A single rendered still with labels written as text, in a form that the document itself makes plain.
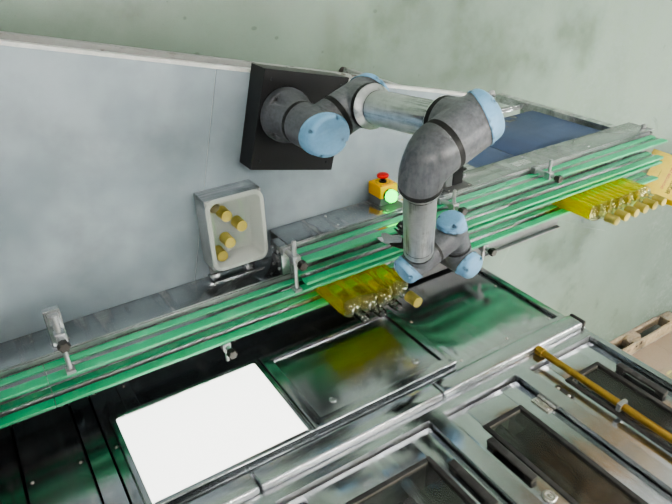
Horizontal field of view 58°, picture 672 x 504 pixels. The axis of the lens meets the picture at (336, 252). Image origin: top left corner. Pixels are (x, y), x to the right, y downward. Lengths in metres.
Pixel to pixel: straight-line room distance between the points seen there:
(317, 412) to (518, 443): 0.52
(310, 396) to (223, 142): 0.74
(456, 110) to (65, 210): 1.00
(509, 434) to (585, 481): 0.21
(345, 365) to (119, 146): 0.86
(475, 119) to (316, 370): 0.87
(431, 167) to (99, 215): 0.90
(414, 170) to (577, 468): 0.85
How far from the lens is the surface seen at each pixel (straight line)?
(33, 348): 1.76
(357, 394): 1.69
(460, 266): 1.64
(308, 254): 1.79
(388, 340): 1.87
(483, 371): 1.79
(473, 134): 1.25
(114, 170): 1.68
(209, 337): 1.79
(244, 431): 1.62
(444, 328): 1.99
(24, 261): 1.73
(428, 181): 1.23
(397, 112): 1.43
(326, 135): 1.53
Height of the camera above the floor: 2.30
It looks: 48 degrees down
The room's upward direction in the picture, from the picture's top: 127 degrees clockwise
